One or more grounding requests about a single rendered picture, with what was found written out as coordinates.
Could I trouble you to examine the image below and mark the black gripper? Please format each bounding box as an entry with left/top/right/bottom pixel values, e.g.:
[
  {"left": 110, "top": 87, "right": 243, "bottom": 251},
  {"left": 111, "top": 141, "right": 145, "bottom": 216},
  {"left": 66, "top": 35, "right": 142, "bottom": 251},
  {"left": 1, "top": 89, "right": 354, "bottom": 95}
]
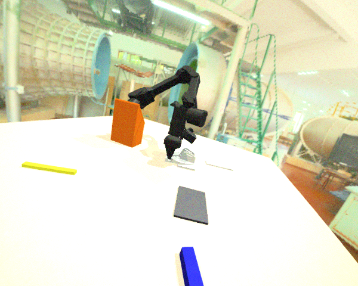
[{"left": 163, "top": 119, "right": 186, "bottom": 160}]

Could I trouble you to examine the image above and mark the yellow flat bar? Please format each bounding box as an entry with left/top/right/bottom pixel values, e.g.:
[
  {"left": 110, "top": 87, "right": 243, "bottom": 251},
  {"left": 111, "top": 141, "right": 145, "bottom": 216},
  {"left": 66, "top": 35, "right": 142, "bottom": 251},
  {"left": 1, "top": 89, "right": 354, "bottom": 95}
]
[{"left": 21, "top": 161, "right": 77, "bottom": 175}]

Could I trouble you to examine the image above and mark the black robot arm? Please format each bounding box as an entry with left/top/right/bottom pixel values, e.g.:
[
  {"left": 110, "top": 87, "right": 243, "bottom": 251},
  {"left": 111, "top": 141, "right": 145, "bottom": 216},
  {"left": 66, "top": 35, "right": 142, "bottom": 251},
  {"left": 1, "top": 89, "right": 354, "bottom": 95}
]
[{"left": 128, "top": 65, "right": 208, "bottom": 144}]

